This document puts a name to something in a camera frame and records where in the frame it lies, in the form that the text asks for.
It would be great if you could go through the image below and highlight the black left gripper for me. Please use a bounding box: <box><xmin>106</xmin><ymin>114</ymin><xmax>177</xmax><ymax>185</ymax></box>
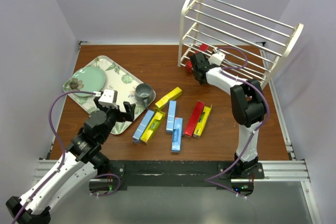
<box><xmin>94</xmin><ymin>97</ymin><xmax>135</xmax><ymax>142</ymax></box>

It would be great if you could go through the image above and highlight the yellow toothpaste box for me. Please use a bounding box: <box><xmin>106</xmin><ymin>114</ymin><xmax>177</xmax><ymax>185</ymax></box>
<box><xmin>154</xmin><ymin>87</ymin><xmax>182</xmax><ymax>112</ymax></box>
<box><xmin>193</xmin><ymin>106</ymin><xmax>212</xmax><ymax>138</ymax></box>
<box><xmin>140</xmin><ymin>111</ymin><xmax>165</xmax><ymax>144</ymax></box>

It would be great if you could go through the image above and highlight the red toothpaste box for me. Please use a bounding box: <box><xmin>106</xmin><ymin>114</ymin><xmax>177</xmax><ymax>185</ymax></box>
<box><xmin>184</xmin><ymin>101</ymin><xmax>205</xmax><ymax>137</ymax></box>
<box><xmin>198</xmin><ymin>44</ymin><xmax>208</xmax><ymax>52</ymax></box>
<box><xmin>185</xmin><ymin>60</ymin><xmax>193</xmax><ymax>73</ymax></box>

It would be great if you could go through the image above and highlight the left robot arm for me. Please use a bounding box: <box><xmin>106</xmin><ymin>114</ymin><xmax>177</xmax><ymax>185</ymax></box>
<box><xmin>6</xmin><ymin>95</ymin><xmax>135</xmax><ymax>223</ymax></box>

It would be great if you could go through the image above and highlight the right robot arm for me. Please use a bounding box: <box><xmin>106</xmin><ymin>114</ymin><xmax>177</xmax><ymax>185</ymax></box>
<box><xmin>190</xmin><ymin>52</ymin><xmax>269</xmax><ymax>179</ymax></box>

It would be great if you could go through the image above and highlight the white metal shelf rack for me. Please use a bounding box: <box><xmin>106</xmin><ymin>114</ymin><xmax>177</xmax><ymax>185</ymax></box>
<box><xmin>177</xmin><ymin>0</ymin><xmax>304</xmax><ymax>88</ymax></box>

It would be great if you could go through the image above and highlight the grey ceramic mug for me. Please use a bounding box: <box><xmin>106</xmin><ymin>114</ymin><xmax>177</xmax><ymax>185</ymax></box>
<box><xmin>134</xmin><ymin>83</ymin><xmax>154</xmax><ymax>109</ymax></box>

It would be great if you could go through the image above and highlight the green ceramic plate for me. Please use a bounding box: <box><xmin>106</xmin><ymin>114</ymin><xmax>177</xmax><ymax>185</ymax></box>
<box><xmin>65</xmin><ymin>66</ymin><xmax>107</xmax><ymax>92</ymax></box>

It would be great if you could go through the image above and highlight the blue toothpaste box left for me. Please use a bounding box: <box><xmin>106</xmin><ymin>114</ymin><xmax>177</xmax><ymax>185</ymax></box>
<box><xmin>132</xmin><ymin>110</ymin><xmax>154</xmax><ymax>144</ymax></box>

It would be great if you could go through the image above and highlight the blue toothpaste box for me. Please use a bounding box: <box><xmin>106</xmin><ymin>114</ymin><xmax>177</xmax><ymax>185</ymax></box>
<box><xmin>171</xmin><ymin>118</ymin><xmax>183</xmax><ymax>153</ymax></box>
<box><xmin>166</xmin><ymin>100</ymin><xmax>176</xmax><ymax>134</ymax></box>
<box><xmin>132</xmin><ymin>110</ymin><xmax>154</xmax><ymax>144</ymax></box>

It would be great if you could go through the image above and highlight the blue toothpaste box middle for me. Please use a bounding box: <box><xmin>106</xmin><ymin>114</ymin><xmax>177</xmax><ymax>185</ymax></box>
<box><xmin>166</xmin><ymin>100</ymin><xmax>176</xmax><ymax>134</ymax></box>

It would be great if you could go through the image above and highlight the blue toothpaste box right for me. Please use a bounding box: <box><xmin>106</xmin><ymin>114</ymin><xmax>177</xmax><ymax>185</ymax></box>
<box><xmin>171</xmin><ymin>118</ymin><xmax>183</xmax><ymax>153</ymax></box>

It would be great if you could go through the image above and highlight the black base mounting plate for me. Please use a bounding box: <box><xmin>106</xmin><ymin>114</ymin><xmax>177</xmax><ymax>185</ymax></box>
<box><xmin>109</xmin><ymin>160</ymin><xmax>265</xmax><ymax>193</ymax></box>

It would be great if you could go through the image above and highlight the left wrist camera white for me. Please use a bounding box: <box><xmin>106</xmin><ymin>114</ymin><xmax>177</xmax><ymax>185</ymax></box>
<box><xmin>94</xmin><ymin>89</ymin><xmax>118</xmax><ymax>108</ymax></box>

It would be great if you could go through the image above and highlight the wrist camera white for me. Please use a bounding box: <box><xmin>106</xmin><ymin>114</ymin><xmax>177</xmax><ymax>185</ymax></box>
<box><xmin>208</xmin><ymin>48</ymin><xmax>226</xmax><ymax>67</ymax></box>
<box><xmin>94</xmin><ymin>89</ymin><xmax>118</xmax><ymax>108</ymax></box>

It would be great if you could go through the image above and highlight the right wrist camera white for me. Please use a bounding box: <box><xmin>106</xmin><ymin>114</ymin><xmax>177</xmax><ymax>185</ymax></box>
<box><xmin>208</xmin><ymin>48</ymin><xmax>226</xmax><ymax>67</ymax></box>

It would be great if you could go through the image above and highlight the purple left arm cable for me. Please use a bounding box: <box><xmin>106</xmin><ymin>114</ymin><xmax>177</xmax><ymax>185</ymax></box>
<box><xmin>10</xmin><ymin>91</ymin><xmax>122</xmax><ymax>224</ymax></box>

